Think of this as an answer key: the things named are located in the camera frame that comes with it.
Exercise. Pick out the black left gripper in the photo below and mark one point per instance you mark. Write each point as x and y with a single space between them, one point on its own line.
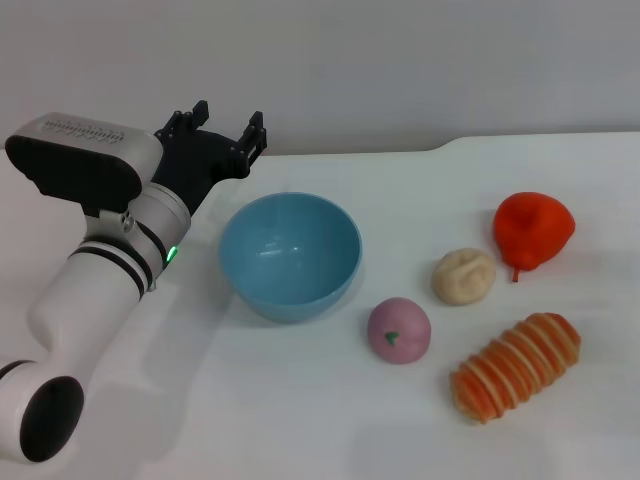
192 160

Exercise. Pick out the blue plastic bowl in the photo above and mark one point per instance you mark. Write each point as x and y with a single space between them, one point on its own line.
290 255

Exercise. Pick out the beige egg yolk pastry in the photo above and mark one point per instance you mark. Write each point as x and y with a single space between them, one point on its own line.
464 276

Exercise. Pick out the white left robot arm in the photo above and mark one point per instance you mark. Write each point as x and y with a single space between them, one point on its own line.
75 320

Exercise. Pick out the pink bun with green leaf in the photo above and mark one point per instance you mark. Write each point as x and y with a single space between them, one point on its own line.
400 331

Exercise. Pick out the red toy pear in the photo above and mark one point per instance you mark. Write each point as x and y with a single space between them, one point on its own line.
534 227

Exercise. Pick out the orange striped bread loaf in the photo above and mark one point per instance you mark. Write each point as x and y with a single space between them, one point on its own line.
517 367

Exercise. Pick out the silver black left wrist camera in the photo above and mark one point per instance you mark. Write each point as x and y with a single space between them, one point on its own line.
75 155

